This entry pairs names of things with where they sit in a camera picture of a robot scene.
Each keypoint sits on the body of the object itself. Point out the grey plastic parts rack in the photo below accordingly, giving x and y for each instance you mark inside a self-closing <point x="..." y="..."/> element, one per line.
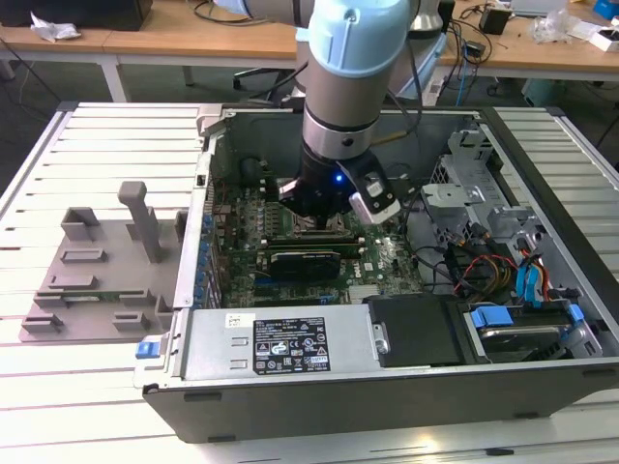
<point x="116" y="270"/>

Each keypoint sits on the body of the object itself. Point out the black round speaker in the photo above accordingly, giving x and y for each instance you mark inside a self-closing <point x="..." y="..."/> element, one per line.
<point x="251" y="169"/>

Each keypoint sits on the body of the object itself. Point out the CPU socket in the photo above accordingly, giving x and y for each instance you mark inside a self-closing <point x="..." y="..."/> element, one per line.
<point x="297" y="228"/>

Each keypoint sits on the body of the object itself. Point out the hard disk blue carrier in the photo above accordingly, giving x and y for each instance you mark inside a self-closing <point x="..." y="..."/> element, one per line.
<point x="522" y="338"/>

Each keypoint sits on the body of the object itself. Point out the office chair base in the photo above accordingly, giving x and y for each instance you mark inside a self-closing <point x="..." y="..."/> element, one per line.
<point x="256" y="75"/>

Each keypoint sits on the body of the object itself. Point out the clear plastic bags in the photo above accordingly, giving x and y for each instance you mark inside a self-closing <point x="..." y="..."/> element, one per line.
<point x="551" y="26"/>

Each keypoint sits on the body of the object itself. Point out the black grey PC case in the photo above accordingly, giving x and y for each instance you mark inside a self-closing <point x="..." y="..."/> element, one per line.
<point x="338" y="411"/>

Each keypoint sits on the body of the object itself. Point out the white flat device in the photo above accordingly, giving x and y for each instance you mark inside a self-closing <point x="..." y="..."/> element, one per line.
<point x="537" y="6"/>

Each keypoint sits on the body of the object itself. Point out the black plastic shroud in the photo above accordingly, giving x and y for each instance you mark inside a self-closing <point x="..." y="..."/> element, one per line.
<point x="416" y="333"/>

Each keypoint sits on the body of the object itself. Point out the grey power supply unit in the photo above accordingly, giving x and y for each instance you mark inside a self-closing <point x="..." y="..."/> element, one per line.
<point x="213" y="338"/>

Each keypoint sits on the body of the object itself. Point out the wooden desk white frame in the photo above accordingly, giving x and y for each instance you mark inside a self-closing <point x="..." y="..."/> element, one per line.
<point x="145" y="41"/>
<point x="532" y="58"/>

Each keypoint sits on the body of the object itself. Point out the silver chipset heatsink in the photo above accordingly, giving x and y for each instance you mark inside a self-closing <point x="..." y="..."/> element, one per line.
<point x="363" y="294"/>

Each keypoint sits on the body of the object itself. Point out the black power adapter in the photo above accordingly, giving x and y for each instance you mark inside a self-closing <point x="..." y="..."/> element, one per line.
<point x="494" y="21"/>

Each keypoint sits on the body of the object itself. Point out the black graphics card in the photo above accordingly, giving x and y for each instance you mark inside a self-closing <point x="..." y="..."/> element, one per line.
<point x="304" y="265"/>

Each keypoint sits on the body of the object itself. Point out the pale teal container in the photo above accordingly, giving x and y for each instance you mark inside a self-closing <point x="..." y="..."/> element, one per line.
<point x="538" y="92"/>

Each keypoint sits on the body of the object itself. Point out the crumpled white paper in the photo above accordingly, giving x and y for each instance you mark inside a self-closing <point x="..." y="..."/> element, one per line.
<point x="53" y="29"/>

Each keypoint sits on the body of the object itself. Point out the blue case latch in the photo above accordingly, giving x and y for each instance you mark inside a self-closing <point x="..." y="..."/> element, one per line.
<point x="147" y="350"/>

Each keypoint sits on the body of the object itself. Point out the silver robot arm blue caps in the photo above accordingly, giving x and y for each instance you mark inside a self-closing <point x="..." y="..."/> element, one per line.
<point x="338" y="111"/>

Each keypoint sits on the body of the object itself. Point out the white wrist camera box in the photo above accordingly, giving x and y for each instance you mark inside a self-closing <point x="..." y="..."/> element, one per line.
<point x="374" y="205"/>

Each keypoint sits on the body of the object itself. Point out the silver metal disk bay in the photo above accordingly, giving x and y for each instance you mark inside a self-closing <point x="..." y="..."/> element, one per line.
<point x="452" y="195"/>

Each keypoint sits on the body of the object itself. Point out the green motherboard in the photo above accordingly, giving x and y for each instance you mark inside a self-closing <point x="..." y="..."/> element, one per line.
<point x="387" y="251"/>

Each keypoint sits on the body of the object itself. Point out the blue box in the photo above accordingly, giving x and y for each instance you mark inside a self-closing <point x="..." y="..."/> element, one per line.
<point x="607" y="9"/>

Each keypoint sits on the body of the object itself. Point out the white flat box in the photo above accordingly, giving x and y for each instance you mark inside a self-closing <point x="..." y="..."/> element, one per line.
<point x="587" y="34"/>

